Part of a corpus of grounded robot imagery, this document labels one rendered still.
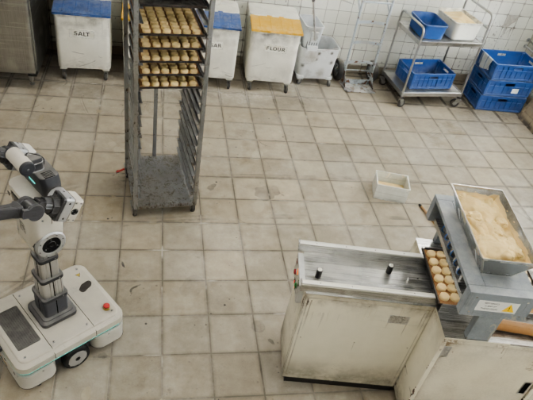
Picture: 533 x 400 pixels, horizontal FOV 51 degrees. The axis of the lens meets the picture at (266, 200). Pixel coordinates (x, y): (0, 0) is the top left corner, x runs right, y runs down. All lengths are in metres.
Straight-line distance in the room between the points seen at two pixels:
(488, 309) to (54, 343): 2.27
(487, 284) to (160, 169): 2.81
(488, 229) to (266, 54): 3.70
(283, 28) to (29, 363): 4.10
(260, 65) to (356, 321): 3.65
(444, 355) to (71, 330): 2.03
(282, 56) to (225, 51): 0.61
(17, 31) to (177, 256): 2.73
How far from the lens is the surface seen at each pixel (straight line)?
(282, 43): 6.00
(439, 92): 6.77
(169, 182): 4.50
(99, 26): 5.89
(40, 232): 2.89
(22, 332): 3.43
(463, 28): 6.57
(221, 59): 6.00
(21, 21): 5.70
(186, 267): 4.04
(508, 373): 3.35
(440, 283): 3.08
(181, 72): 3.75
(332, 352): 3.28
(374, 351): 3.31
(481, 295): 2.76
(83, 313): 3.46
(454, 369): 3.22
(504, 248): 2.86
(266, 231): 4.40
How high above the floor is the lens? 2.95
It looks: 39 degrees down
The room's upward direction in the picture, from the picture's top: 11 degrees clockwise
